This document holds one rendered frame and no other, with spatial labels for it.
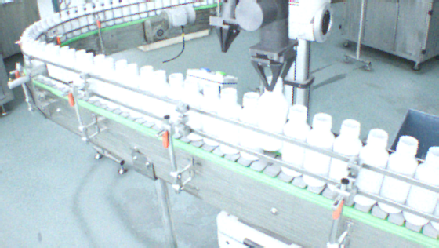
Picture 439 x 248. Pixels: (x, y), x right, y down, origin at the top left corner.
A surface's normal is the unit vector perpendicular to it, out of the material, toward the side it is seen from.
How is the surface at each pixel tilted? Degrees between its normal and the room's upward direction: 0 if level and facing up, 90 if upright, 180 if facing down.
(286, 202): 90
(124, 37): 90
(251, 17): 90
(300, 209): 90
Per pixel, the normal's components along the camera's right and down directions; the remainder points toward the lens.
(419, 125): -0.61, 0.44
